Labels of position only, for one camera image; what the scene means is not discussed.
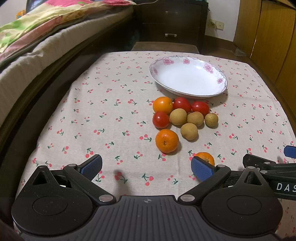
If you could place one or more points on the colourful floral quilt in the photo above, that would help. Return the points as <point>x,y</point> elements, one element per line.
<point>25,32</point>

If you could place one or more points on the cherry print tablecloth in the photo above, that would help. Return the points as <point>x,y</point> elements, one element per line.
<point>108,111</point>

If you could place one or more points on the oblong red tomato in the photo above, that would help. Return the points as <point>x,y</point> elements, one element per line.
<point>201,107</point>

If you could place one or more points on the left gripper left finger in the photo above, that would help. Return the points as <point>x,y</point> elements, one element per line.
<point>81,176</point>

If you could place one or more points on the wall power outlet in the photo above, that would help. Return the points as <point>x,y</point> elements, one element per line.
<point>216,24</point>

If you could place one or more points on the metal drawer handle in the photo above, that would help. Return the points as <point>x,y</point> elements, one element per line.
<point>168,35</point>

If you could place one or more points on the white floral plate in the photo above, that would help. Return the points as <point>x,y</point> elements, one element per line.
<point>188,77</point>

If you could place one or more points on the round red cherry tomato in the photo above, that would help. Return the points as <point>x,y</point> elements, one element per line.
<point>160,120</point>

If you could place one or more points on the brown wooden wardrobe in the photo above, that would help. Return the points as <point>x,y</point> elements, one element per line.
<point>265,32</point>

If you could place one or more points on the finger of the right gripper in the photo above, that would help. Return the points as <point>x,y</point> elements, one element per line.
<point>260,163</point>
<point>290,151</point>

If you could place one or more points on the smooth orange fruit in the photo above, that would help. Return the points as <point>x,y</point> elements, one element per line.
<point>163,104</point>

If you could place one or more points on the large tan longan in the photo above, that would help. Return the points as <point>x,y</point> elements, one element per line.
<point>178,117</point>

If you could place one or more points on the brown wooden stool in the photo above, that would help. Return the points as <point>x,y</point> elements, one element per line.
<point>165,46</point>

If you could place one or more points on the mandarin orange with stem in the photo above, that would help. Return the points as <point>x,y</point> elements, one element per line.
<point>167,141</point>

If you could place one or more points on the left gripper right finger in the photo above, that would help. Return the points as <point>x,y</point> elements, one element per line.
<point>210,176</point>

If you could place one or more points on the beige mattress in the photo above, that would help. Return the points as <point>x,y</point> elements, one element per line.
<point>21,72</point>

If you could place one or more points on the dark wooden nightstand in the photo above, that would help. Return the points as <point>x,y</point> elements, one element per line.
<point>186,18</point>

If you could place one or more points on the red tomato with calyx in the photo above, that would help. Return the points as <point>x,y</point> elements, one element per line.
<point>183,103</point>

